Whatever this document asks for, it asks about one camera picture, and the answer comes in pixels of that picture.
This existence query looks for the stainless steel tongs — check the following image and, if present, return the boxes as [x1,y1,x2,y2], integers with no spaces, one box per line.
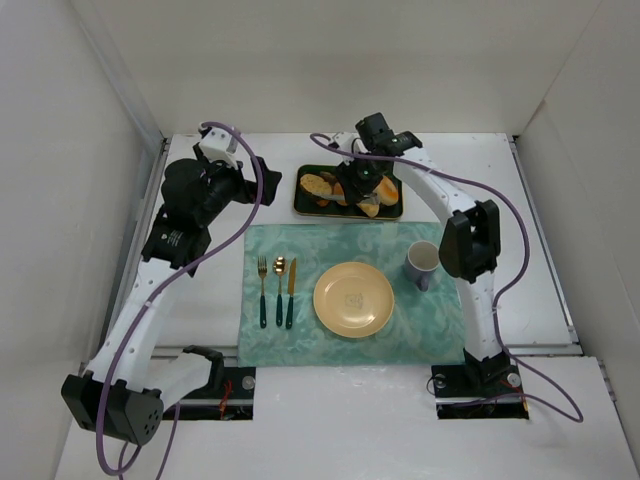
[319,171,381,205]

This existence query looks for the gold knife green handle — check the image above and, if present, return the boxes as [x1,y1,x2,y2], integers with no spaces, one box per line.
[285,258,297,330]

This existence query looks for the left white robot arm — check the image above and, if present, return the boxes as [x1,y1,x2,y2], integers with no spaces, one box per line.
[61,145,282,446]

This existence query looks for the gold fork green handle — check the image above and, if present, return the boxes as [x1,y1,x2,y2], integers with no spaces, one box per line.
[257,256,267,329]

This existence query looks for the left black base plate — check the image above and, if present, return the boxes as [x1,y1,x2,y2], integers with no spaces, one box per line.
[179,367,256,421]

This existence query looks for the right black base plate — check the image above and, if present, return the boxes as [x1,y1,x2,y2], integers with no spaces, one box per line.
[431,365,529,420]

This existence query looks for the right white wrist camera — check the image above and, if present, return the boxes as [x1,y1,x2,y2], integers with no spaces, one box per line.
[329,132,358,152]

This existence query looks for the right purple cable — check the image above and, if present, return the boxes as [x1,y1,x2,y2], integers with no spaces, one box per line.
[309,132,584,424]

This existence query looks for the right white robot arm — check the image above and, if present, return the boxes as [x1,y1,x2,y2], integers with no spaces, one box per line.
[327,113,510,399]

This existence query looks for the white orange-topped oval bun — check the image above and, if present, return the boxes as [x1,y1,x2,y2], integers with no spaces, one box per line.
[375,176,399,206]

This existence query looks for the teal patterned placemat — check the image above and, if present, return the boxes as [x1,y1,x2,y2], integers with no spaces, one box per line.
[238,222,465,367]

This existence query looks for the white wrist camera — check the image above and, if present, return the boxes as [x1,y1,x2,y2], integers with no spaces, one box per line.
[329,132,358,152]
[198,123,239,170]

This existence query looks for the round orange sugared bun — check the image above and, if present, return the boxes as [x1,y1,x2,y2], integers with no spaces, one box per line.
[333,182,347,206]

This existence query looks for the grey-blue mug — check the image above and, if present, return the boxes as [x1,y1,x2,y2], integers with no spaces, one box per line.
[404,240,440,292]

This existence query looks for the cream yellow plate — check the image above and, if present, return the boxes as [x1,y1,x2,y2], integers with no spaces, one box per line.
[313,262,395,339]

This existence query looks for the dark green gold-rimmed tray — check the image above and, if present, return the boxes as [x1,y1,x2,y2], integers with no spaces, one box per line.
[293,164,404,221]

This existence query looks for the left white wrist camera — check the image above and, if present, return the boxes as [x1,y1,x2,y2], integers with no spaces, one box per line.
[198,123,239,170]

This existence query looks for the long yellow filled bread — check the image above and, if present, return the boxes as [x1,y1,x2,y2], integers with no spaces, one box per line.
[356,202,380,218]

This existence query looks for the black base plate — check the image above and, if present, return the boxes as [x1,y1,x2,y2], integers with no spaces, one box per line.
[179,367,256,421]
[431,365,529,420]

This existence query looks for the sliced brown bread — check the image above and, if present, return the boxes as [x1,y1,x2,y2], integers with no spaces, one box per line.
[299,173,333,207]

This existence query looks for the gold spoon green handle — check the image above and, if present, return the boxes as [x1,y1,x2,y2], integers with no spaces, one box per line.
[273,256,287,327]

